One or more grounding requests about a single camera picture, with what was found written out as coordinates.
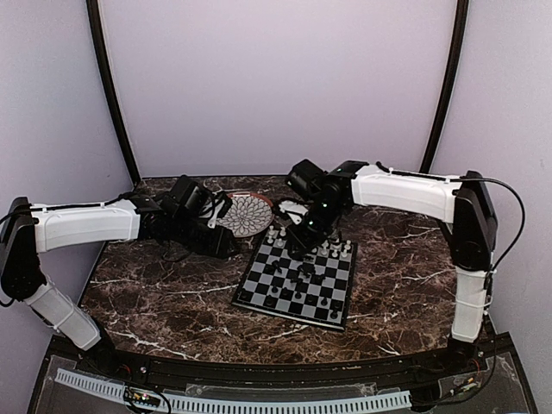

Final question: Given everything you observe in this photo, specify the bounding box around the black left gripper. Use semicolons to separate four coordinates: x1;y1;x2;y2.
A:
171;213;241;260

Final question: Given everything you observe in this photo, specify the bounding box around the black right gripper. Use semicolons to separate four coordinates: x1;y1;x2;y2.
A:
285;199;344;258

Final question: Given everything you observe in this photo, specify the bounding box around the black white chess board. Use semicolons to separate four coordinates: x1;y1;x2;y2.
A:
231;227;357;332

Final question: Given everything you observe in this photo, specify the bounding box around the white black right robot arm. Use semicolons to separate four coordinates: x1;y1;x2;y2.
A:
285;160;498;374

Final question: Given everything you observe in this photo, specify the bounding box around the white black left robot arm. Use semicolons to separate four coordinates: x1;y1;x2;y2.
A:
1;193;238;376

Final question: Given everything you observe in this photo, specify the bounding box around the fallen black chess rook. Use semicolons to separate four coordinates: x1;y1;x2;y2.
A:
264;260;282;274

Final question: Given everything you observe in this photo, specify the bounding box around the white rook near plate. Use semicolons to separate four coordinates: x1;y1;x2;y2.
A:
267;226;277;244

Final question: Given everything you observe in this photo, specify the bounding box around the floral patterned ceramic plate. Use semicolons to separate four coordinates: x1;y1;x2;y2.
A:
216;192;273;238

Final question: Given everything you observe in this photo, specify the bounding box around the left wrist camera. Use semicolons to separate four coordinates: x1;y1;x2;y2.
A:
168;175;213;217

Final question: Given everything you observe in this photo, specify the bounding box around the black front frame rail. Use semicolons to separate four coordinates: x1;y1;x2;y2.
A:
47;333;517;389

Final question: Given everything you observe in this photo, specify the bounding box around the white slotted cable duct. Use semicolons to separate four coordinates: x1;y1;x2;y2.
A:
54;368;411;413

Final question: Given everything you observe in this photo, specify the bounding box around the black left corner frame post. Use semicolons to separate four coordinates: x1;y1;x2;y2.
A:
85;0;141;185

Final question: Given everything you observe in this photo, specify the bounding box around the black corner frame post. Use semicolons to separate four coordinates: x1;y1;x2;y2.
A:
419;0;470;173
85;0;141;185

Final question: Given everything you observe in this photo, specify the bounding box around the black right corner frame post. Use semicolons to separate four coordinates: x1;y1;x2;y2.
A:
419;0;470;173

